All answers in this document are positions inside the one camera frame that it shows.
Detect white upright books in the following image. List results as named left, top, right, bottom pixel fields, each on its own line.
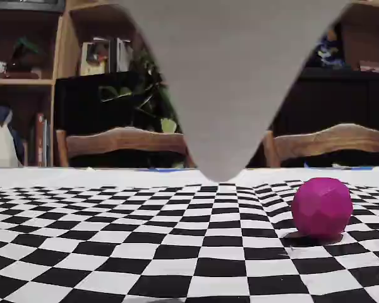
left=109, top=37, right=134, bottom=73

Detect black white checkered cloth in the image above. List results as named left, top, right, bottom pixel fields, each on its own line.
left=0, top=166, right=379, bottom=303

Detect white blue penguin figure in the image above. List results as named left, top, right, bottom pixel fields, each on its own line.
left=0, top=105, right=25, bottom=168

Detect illustrated book cover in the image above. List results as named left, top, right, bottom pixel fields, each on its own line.
left=80, top=40, right=111, bottom=76

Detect dark green plant ornament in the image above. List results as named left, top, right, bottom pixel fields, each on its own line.
left=9, top=35, right=49, bottom=74

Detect upright books row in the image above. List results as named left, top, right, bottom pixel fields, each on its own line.
left=30, top=112, right=52, bottom=167

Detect wooden bookcase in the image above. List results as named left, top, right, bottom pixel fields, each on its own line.
left=0, top=9, right=71, bottom=168

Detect wooden wall shelf unit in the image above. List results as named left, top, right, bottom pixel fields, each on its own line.
left=63, top=0, right=379, bottom=76

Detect pink red flat object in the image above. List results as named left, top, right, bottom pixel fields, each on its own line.
left=357, top=60, right=379, bottom=76

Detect blue starry picture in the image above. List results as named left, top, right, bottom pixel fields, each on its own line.
left=314, top=28, right=347, bottom=69

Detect green leafy houseplant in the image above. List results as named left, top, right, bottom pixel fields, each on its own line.
left=99, top=47, right=181, bottom=135

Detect blue tape strip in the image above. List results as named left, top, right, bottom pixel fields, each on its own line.
left=153, top=167, right=197, bottom=173
left=342, top=165, right=378, bottom=172

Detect pink faceted ball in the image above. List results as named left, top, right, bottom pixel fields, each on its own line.
left=291, top=177, right=354, bottom=244

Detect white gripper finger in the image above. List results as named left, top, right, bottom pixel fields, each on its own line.
left=121, top=0, right=350, bottom=183

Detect wooden chair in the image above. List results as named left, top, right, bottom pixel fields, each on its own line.
left=262, top=122, right=379, bottom=168
left=56, top=126, right=195, bottom=168

